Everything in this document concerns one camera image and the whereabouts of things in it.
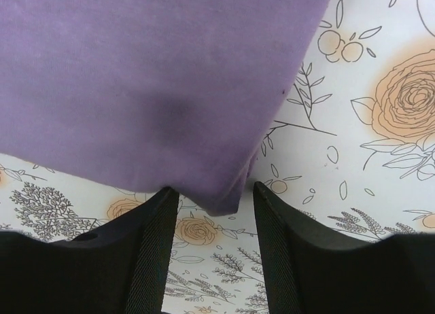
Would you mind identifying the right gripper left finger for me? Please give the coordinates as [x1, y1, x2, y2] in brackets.
[1, 188, 179, 313]

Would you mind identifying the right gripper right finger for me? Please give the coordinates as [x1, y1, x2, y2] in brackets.
[253, 182, 434, 313]

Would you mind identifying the purple t shirt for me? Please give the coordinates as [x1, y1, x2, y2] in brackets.
[1, 0, 330, 216]

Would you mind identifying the floral table mat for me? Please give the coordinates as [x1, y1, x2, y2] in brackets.
[0, 0, 435, 314]

